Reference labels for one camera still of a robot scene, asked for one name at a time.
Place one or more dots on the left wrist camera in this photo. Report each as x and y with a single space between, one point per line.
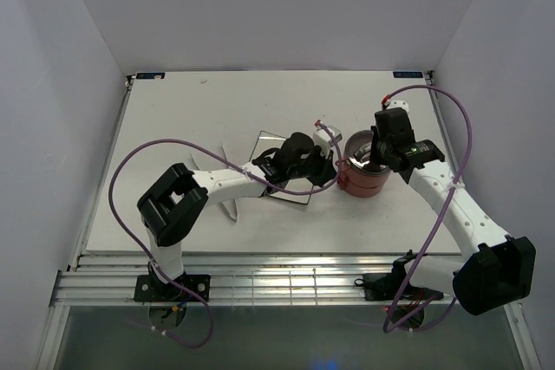
326 137

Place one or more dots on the aluminium frame rail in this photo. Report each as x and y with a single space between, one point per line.
236 280

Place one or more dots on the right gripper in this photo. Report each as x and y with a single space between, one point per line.
375 156

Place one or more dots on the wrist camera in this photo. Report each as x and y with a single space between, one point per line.
389 103
326 137

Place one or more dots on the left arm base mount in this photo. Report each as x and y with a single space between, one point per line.
149 288

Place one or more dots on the grey lunch box lid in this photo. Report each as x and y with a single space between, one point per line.
357 152

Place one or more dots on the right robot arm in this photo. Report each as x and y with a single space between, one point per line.
495 269

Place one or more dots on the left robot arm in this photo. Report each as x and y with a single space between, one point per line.
172 205

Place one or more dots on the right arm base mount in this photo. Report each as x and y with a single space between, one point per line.
384 286

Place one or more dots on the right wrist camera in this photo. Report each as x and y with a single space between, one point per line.
389 103

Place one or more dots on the metal tongs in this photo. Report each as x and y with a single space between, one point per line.
201 163

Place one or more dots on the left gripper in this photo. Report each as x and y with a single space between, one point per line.
327 172

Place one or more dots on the pink bowl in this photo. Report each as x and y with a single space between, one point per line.
359 191
351 176

